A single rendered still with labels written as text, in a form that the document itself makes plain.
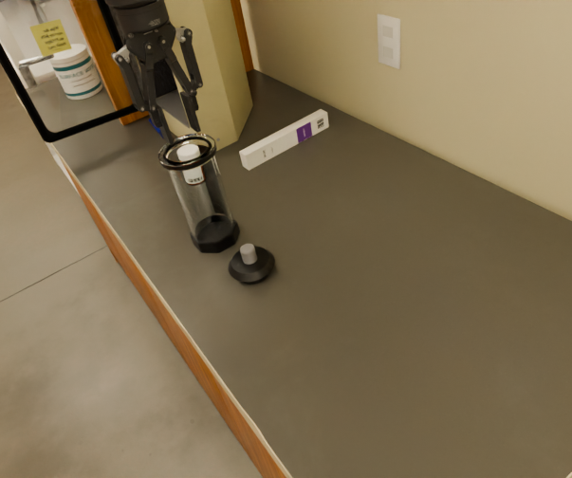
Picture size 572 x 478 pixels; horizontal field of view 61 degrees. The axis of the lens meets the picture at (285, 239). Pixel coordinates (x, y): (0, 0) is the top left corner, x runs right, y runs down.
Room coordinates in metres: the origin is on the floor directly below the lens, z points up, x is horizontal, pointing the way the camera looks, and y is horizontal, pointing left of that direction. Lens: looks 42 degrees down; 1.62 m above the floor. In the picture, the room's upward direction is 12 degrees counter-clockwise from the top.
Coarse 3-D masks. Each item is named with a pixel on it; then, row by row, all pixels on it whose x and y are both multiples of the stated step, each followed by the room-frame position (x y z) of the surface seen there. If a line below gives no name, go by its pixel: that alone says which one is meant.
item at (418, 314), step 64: (128, 128) 1.41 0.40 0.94; (256, 128) 1.25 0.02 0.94; (128, 192) 1.06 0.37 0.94; (256, 192) 0.95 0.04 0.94; (320, 192) 0.90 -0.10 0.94; (384, 192) 0.85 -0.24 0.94; (448, 192) 0.80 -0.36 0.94; (192, 256) 0.77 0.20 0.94; (320, 256) 0.69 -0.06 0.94; (384, 256) 0.65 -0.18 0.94; (448, 256) 0.62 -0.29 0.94; (512, 256) 0.59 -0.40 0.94; (192, 320) 0.60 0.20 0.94; (256, 320) 0.57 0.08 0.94; (320, 320) 0.54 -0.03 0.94; (384, 320) 0.51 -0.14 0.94; (448, 320) 0.48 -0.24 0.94; (512, 320) 0.46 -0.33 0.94; (256, 384) 0.44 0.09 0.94; (320, 384) 0.41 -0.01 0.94; (384, 384) 0.39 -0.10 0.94; (448, 384) 0.37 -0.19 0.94; (512, 384) 0.35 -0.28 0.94; (320, 448) 0.32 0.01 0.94; (384, 448) 0.30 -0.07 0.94; (448, 448) 0.28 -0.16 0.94; (512, 448) 0.26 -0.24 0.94
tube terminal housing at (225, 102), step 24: (168, 0) 1.16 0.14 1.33; (192, 0) 1.19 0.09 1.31; (216, 0) 1.29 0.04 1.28; (192, 24) 1.18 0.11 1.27; (216, 24) 1.25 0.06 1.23; (216, 48) 1.21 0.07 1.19; (240, 48) 1.38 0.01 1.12; (216, 72) 1.19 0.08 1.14; (240, 72) 1.34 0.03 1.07; (216, 96) 1.19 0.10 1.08; (240, 96) 1.30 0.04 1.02; (168, 120) 1.32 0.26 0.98; (216, 120) 1.18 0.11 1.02; (240, 120) 1.25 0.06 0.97; (216, 144) 1.17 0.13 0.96
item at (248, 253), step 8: (240, 248) 0.69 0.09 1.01; (248, 248) 0.68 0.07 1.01; (256, 248) 0.71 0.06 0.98; (264, 248) 0.71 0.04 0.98; (240, 256) 0.70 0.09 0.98; (248, 256) 0.67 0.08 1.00; (256, 256) 0.68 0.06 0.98; (264, 256) 0.68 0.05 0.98; (272, 256) 0.69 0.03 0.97; (232, 264) 0.68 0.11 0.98; (240, 264) 0.68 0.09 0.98; (248, 264) 0.67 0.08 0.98; (256, 264) 0.67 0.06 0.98; (264, 264) 0.66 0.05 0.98; (272, 264) 0.67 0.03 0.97; (232, 272) 0.67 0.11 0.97; (240, 272) 0.66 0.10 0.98; (248, 272) 0.65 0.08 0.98; (256, 272) 0.65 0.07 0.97; (264, 272) 0.65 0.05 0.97; (240, 280) 0.65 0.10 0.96; (248, 280) 0.64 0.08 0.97; (256, 280) 0.65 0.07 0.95
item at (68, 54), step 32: (0, 0) 1.33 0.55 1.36; (32, 0) 1.36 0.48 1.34; (64, 0) 1.38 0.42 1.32; (96, 0) 1.41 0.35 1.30; (0, 32) 1.32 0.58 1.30; (32, 32) 1.35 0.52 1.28; (64, 32) 1.37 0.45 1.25; (96, 32) 1.40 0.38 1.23; (32, 64) 1.33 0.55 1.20; (64, 64) 1.36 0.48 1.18; (96, 64) 1.38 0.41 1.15; (32, 96) 1.32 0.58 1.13; (64, 96) 1.35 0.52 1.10; (96, 96) 1.37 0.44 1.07; (128, 96) 1.40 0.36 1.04; (64, 128) 1.33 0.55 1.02
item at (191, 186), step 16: (176, 144) 0.85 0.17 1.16; (208, 144) 0.82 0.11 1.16; (160, 160) 0.79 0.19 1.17; (176, 160) 0.84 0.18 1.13; (192, 160) 0.76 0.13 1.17; (208, 160) 0.77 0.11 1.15; (176, 176) 0.77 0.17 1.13; (192, 176) 0.77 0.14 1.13; (208, 176) 0.77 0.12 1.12; (176, 192) 0.79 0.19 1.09; (192, 192) 0.77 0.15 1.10; (208, 192) 0.77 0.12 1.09; (224, 192) 0.80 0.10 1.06; (192, 208) 0.77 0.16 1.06; (208, 208) 0.77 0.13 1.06; (224, 208) 0.79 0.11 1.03; (192, 224) 0.78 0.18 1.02; (208, 224) 0.77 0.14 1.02; (224, 224) 0.78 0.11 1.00; (208, 240) 0.77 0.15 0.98
